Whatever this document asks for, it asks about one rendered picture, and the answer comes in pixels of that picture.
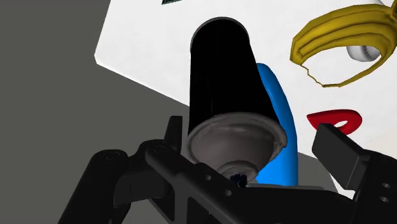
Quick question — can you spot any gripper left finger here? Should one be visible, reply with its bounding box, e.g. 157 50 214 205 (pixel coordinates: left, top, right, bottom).
58 115 199 224

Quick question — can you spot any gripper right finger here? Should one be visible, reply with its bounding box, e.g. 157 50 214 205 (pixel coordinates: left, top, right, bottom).
311 123 397 224

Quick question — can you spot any black spray can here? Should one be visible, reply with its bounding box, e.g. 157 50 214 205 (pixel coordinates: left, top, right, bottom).
185 17 288 189

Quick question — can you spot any red ring-shaped object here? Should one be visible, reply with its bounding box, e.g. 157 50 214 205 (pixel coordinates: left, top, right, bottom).
306 109 363 136

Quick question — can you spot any yellow banana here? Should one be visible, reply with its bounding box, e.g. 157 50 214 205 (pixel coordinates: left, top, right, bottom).
289 3 397 88

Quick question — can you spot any blue curved object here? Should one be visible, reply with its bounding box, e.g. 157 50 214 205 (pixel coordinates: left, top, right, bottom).
254 62 299 187

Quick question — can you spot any white round object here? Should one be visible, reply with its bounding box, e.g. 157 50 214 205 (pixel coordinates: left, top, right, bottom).
346 45 382 63

